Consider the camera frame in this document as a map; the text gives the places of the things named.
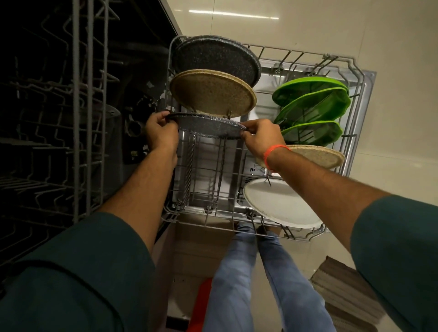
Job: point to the person's left hand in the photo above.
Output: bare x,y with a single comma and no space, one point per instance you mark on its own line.
162,133

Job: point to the person's right hand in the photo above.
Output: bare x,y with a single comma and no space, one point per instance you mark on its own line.
263,136

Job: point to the grey speckled plate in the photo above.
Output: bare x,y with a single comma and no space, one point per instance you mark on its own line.
219,54
208,125

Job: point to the round green plate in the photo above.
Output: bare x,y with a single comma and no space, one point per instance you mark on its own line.
301,85

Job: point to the tan speckled plate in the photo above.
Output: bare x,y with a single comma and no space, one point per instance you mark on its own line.
325,157
212,92

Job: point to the white plate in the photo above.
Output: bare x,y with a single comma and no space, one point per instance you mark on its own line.
280,205

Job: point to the silver dishwasher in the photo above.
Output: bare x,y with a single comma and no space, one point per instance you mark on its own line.
368,102

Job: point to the person's left forearm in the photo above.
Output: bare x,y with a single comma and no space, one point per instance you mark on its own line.
143,198

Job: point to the person's right forearm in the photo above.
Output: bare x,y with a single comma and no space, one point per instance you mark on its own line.
328,195

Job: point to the orange thread wristband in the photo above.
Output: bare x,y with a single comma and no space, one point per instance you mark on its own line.
273,150

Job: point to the green shirt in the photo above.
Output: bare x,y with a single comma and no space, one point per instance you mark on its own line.
78,273

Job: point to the striped brown floor mat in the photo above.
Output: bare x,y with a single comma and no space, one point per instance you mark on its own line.
345,290

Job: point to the red plastic bucket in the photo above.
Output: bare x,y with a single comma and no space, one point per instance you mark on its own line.
202,304

